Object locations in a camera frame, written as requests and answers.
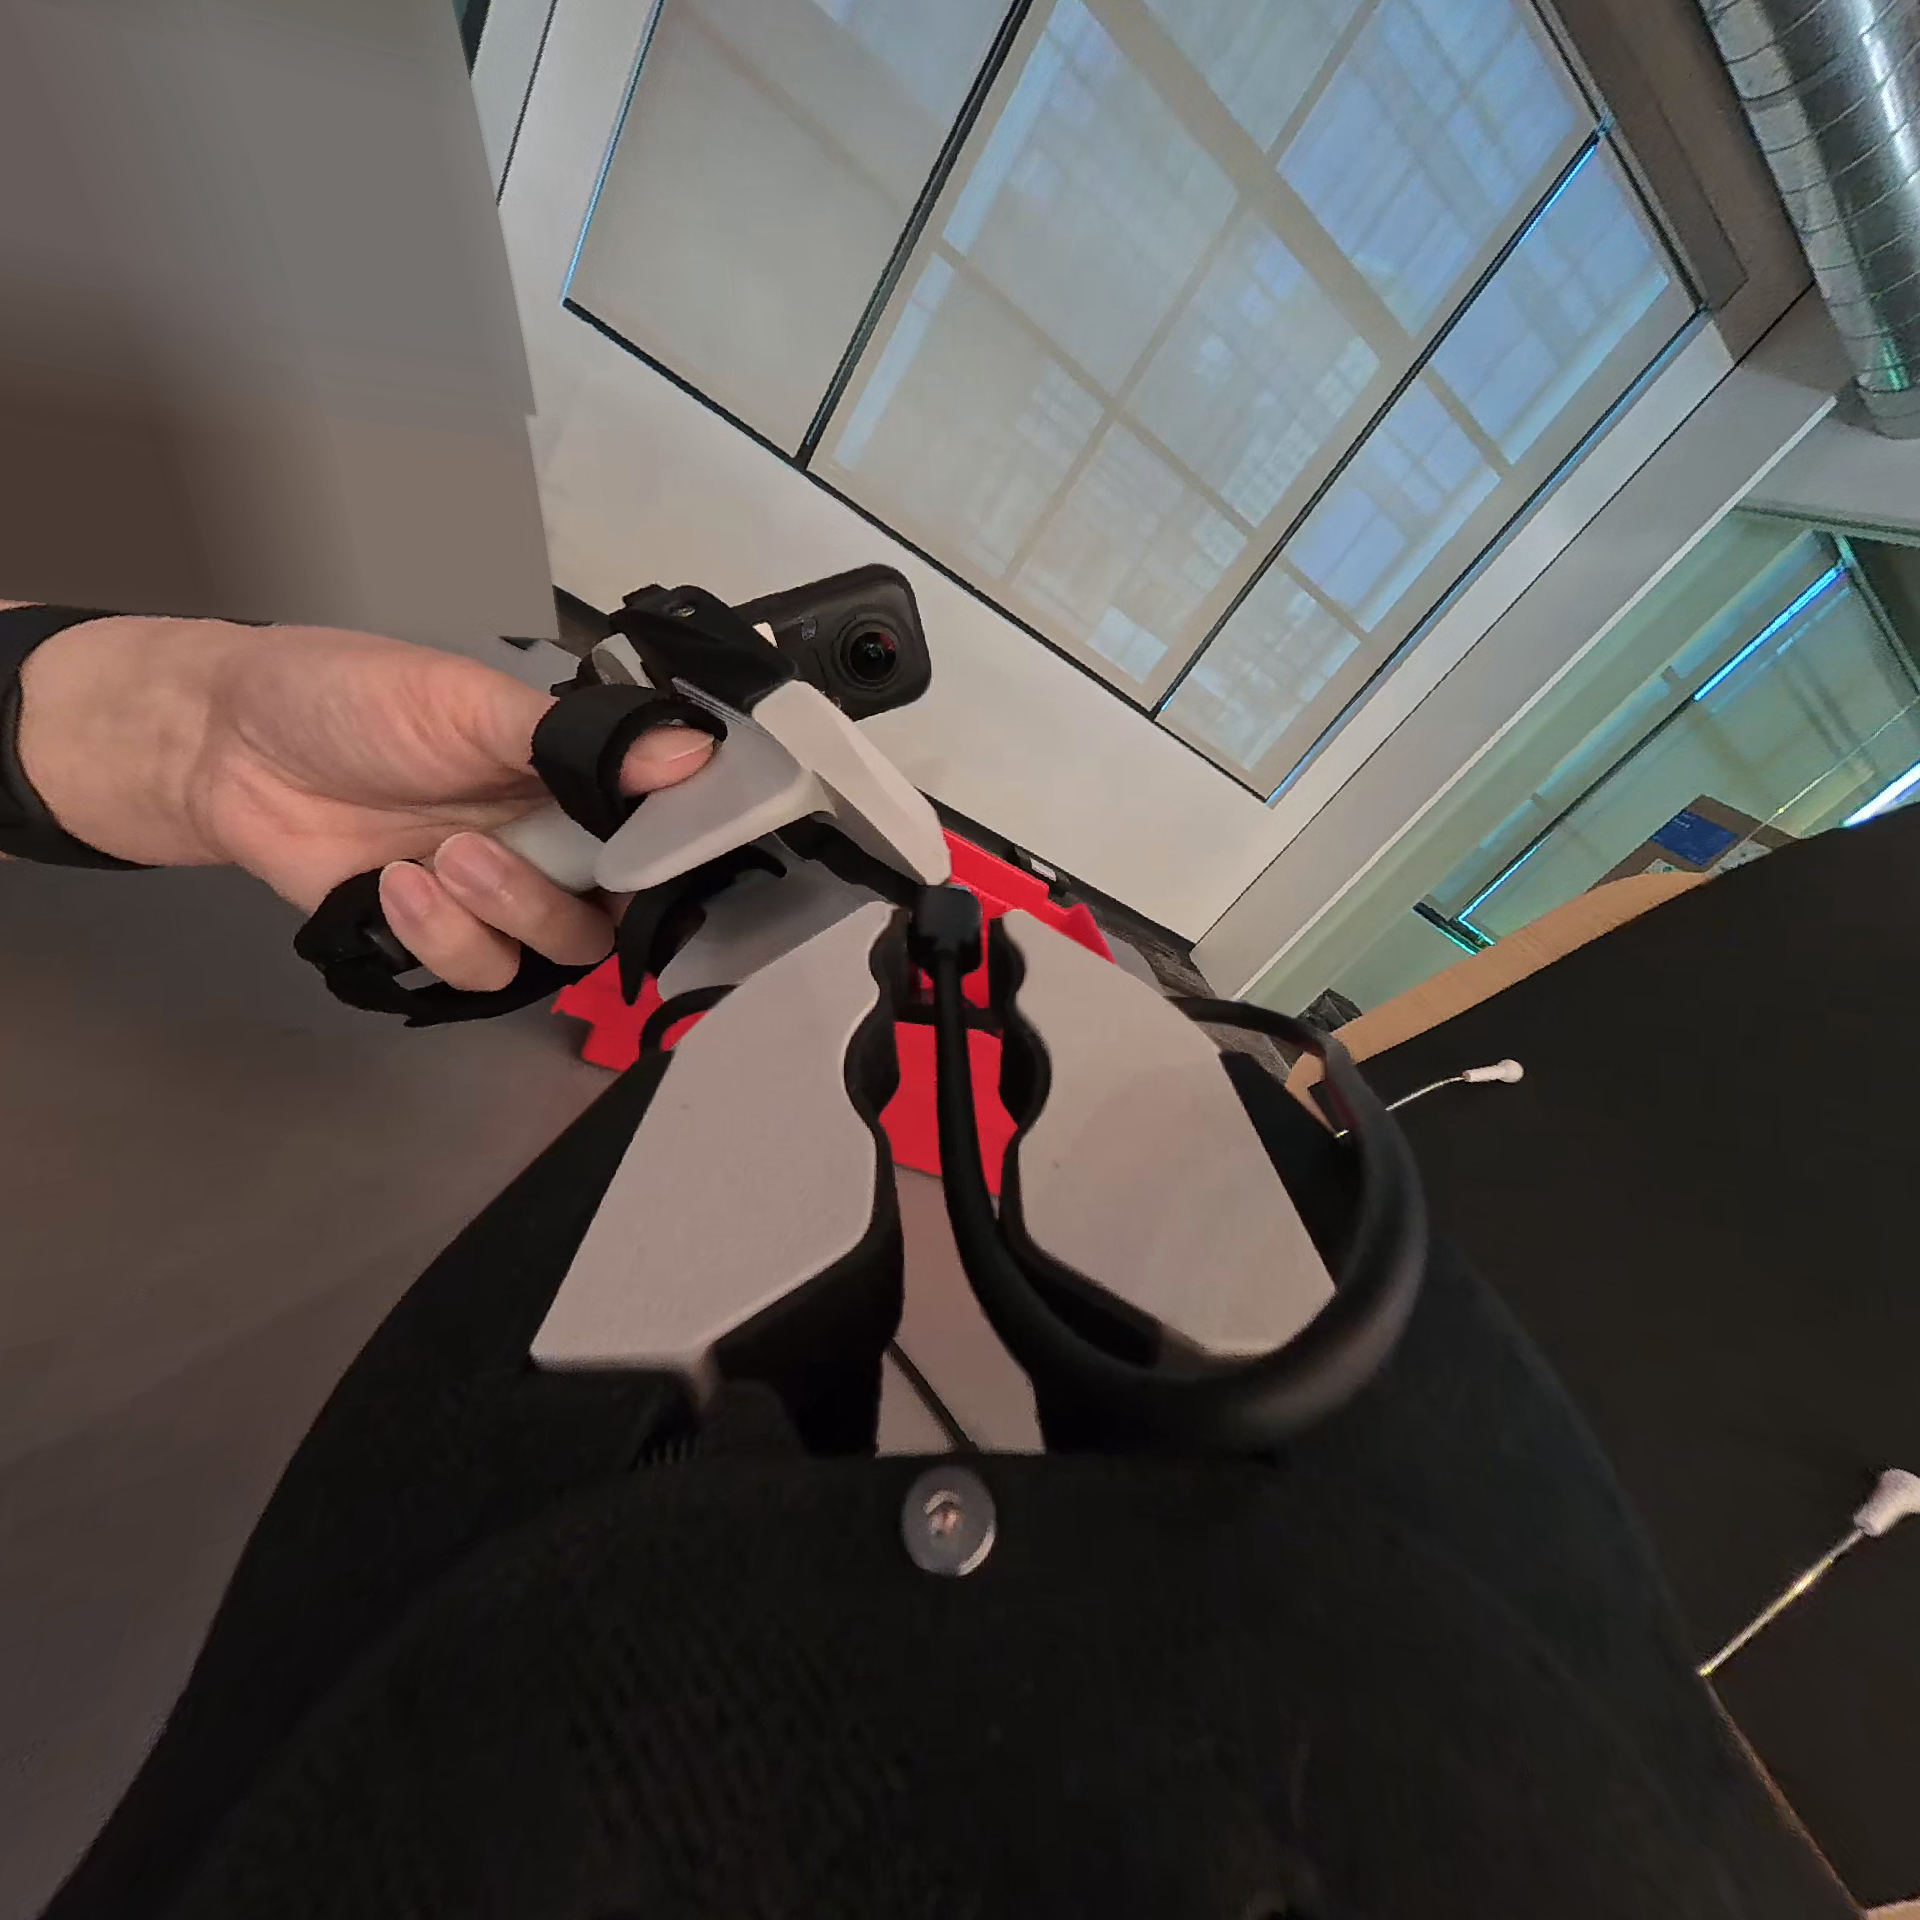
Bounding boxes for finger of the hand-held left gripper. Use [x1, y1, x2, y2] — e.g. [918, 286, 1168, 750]
[754, 676, 959, 892]

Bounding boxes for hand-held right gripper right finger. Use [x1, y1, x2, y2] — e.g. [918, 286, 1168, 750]
[989, 909, 1343, 1359]

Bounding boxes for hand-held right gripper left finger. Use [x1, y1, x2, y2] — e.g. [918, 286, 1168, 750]
[528, 901, 905, 1372]

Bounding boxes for red plastic bin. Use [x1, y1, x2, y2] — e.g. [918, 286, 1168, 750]
[551, 832, 1118, 1187]

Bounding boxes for black hub cable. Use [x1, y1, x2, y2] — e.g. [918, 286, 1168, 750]
[918, 881, 1430, 1456]

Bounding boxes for person's left hand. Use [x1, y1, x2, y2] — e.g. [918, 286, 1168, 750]
[21, 615, 719, 997]

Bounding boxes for large gridded window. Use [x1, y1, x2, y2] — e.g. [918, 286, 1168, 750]
[563, 0, 1703, 796]

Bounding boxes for black panel wooden board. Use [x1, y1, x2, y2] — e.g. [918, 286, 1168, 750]
[1289, 817, 1920, 1920]

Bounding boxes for cardboard box blue label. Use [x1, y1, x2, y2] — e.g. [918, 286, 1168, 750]
[1598, 804, 1780, 888]

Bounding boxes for white tipped thin cable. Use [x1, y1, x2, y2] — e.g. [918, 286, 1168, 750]
[1381, 1056, 1526, 1116]
[1699, 1471, 1920, 1677]

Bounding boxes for spiral silver duct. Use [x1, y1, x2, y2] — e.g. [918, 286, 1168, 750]
[1701, 0, 1920, 439]

